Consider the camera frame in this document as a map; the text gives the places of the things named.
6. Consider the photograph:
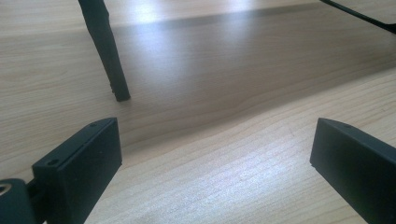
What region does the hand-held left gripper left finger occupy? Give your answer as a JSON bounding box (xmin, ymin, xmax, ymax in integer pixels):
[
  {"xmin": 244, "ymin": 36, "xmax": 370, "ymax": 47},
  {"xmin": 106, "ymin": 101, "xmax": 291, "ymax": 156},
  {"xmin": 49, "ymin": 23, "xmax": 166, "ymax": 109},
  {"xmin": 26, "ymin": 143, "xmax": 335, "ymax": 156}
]
[{"xmin": 27, "ymin": 117, "xmax": 123, "ymax": 224}]

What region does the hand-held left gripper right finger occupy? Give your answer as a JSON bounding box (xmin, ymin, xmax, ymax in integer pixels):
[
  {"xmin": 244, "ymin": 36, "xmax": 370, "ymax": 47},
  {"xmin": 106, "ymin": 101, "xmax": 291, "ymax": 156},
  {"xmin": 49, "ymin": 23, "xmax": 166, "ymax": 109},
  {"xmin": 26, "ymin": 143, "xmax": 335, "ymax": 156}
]
[{"xmin": 309, "ymin": 117, "xmax": 396, "ymax": 224}]

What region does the black desktop shelf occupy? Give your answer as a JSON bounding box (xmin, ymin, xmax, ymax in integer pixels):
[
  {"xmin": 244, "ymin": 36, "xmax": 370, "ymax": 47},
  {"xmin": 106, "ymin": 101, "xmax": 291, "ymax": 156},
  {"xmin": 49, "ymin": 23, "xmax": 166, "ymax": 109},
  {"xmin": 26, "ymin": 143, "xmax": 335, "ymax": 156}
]
[{"xmin": 78, "ymin": 0, "xmax": 396, "ymax": 103}]

